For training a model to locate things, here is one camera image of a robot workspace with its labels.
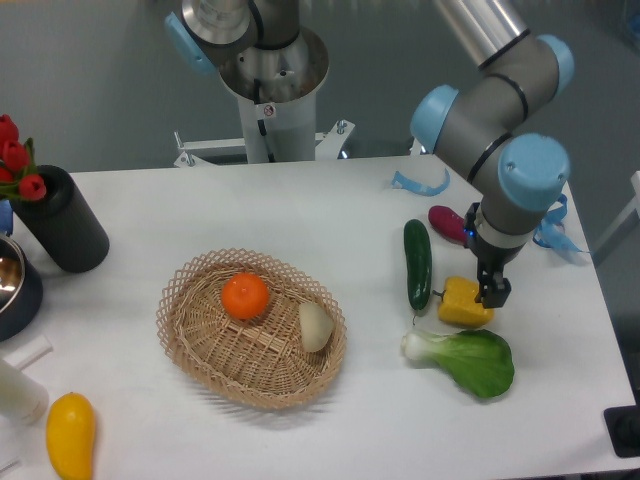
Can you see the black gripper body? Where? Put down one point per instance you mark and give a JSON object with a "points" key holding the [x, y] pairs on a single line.
{"points": [[492, 248]]}

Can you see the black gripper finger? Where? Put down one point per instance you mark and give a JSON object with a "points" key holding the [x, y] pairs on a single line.
{"points": [[494, 290]]}

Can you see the yellow bell pepper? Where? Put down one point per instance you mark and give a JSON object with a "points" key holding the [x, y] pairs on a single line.
{"points": [[458, 305]]}

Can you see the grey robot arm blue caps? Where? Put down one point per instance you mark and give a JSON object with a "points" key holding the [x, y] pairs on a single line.
{"points": [[275, 66]]}

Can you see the purple sweet potato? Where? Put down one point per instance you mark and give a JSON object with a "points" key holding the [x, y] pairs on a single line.
{"points": [[448, 224]]}

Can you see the tangled blue tape ribbon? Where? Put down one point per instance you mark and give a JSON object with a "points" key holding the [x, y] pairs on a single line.
{"points": [[550, 232]]}

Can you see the green bok choy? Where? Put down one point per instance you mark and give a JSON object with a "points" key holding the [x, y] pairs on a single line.
{"points": [[478, 361]]}

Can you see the green cucumber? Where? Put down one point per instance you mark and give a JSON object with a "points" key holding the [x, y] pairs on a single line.
{"points": [[419, 264]]}

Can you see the blue tape strip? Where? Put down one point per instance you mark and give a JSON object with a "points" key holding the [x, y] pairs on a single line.
{"points": [[400, 181]]}

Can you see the black device table corner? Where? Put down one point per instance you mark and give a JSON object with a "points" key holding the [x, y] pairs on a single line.
{"points": [[623, 429]]}

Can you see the orange mandarin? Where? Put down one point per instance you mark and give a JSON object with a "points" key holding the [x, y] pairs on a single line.
{"points": [[245, 296]]}

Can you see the woven wicker basket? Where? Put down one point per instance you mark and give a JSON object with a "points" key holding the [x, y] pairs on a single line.
{"points": [[259, 362]]}

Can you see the black cylindrical vase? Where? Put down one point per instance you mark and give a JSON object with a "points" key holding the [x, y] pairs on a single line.
{"points": [[64, 223]]}

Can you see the yellow squash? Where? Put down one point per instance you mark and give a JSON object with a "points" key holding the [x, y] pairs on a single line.
{"points": [[70, 436]]}

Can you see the dark metal bowl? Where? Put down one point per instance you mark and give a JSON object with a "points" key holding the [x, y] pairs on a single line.
{"points": [[21, 289]]}

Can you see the red tulip flowers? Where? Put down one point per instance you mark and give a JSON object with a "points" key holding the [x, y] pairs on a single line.
{"points": [[20, 179]]}

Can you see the white plastic bottle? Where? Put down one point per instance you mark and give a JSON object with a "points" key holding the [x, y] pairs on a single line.
{"points": [[23, 400]]}

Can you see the blue object left edge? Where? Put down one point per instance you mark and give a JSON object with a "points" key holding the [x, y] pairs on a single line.
{"points": [[6, 218]]}

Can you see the white frame at right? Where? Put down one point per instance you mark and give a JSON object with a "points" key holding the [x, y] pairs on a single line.
{"points": [[623, 224]]}

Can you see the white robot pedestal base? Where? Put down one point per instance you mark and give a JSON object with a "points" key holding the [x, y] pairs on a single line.
{"points": [[285, 132]]}

